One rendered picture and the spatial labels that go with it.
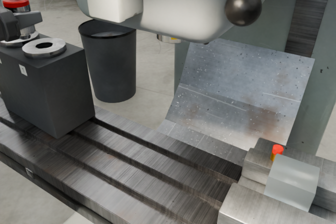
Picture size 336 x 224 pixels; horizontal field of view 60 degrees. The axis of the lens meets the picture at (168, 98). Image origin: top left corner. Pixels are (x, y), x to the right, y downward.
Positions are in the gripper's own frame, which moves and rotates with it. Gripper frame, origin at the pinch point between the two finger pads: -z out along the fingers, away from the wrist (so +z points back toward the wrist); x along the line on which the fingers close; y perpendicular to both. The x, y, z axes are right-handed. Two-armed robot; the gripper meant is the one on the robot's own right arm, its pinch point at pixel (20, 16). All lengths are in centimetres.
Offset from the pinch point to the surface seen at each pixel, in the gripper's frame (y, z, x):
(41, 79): 10.5, 2.3, -8.1
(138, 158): 26.3, -5.6, -26.8
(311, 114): 24, -44, -50
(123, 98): 120, -115, 106
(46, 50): 6.6, -1.6, -4.6
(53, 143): 26.7, 3.5, -8.7
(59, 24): 125, -192, 330
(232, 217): 15, 2, -52
